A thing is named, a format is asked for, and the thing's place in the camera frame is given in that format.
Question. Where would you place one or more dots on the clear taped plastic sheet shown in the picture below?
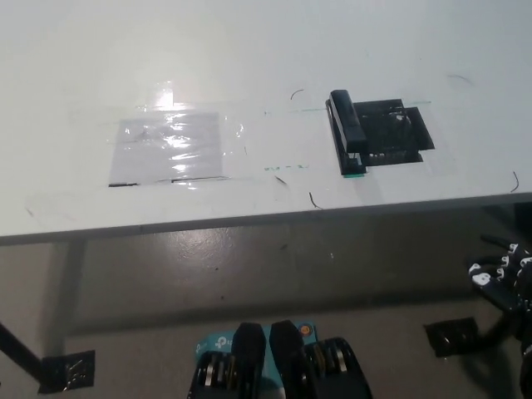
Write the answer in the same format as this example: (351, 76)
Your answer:
(166, 149)

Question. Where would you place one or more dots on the black desk stapler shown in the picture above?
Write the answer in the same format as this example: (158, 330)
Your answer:
(349, 124)

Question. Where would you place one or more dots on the grey table leg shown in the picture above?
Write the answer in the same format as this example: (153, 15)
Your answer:
(66, 291)

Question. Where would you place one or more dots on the black robot torso blocks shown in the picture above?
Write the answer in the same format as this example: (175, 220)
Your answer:
(287, 365)

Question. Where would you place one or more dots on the clear plastic film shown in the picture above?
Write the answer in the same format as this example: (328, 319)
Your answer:
(183, 137)

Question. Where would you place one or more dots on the teal router box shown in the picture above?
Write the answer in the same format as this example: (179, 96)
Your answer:
(216, 343)

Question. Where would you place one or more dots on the black tape mark on desk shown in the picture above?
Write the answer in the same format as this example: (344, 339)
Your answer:
(395, 133)

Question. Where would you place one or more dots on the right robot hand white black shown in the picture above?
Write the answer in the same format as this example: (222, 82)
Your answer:
(500, 287)

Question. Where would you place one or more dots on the black stand strut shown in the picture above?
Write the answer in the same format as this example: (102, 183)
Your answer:
(18, 351)

